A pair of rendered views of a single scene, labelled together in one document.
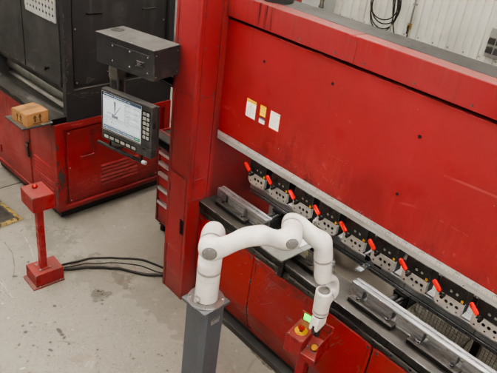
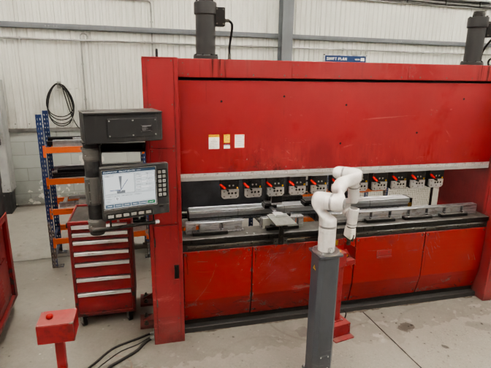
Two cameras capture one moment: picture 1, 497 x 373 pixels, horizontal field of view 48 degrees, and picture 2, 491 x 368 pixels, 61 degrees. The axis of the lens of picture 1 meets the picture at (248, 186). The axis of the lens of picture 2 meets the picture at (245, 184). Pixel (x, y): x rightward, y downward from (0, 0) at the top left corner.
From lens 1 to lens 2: 3.11 m
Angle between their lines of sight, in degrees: 55
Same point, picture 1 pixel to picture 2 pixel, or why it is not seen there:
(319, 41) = (271, 71)
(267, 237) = (350, 180)
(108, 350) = not seen: outside the picture
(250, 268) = (250, 258)
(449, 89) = (358, 72)
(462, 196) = (374, 125)
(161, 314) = (193, 355)
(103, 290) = not seen: outside the picture
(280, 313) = (285, 271)
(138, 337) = not seen: outside the picture
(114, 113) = (120, 188)
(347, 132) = (300, 123)
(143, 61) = (150, 124)
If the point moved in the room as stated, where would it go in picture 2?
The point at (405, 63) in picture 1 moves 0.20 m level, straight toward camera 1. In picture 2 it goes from (332, 66) to (353, 66)
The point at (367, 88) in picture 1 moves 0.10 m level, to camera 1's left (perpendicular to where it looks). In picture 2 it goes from (309, 90) to (304, 90)
